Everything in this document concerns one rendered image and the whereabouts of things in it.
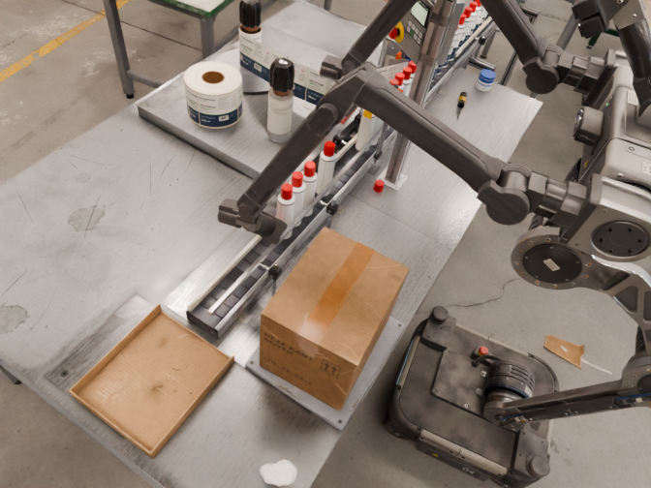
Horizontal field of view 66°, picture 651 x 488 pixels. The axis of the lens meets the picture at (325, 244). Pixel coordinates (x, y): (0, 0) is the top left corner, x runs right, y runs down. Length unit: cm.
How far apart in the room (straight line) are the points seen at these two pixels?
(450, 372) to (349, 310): 106
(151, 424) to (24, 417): 110
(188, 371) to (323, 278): 44
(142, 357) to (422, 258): 89
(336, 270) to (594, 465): 168
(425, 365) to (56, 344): 135
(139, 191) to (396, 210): 87
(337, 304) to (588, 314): 199
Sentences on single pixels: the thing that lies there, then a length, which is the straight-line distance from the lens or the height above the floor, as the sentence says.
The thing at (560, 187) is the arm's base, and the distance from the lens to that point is 102.
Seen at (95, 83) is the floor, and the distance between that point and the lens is 376.
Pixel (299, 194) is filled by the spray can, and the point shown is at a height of 103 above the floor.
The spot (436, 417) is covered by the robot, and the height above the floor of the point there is 24.
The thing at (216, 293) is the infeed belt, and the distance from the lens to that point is 143.
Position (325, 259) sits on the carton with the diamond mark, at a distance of 121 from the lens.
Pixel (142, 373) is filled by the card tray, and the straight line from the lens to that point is 140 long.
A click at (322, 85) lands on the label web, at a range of 192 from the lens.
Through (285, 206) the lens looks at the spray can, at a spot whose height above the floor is 103.
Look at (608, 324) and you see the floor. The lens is 298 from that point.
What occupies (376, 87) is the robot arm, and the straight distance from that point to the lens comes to 97.
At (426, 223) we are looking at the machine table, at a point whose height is 83.
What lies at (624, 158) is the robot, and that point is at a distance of 109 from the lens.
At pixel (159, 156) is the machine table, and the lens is 189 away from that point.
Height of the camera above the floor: 209
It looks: 51 degrees down
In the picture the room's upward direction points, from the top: 11 degrees clockwise
